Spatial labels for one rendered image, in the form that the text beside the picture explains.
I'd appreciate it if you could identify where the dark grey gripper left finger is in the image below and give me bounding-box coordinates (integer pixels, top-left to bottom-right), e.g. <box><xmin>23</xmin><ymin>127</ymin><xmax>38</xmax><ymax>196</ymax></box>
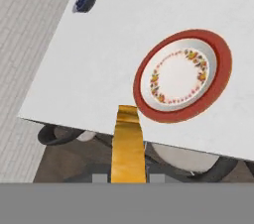
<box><xmin>63</xmin><ymin>163</ymin><xmax>112</xmax><ymax>184</ymax></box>

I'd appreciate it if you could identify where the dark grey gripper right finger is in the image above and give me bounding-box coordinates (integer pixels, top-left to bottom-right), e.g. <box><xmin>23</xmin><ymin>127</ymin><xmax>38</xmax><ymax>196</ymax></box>
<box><xmin>145</xmin><ymin>163</ymin><xmax>196</xmax><ymax>184</ymax></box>

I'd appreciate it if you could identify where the red-rimmed floral white plate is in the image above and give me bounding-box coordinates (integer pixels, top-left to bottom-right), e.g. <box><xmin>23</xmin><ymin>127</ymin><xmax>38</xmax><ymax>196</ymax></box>
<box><xmin>132</xmin><ymin>28</ymin><xmax>233</xmax><ymax>125</ymax></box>

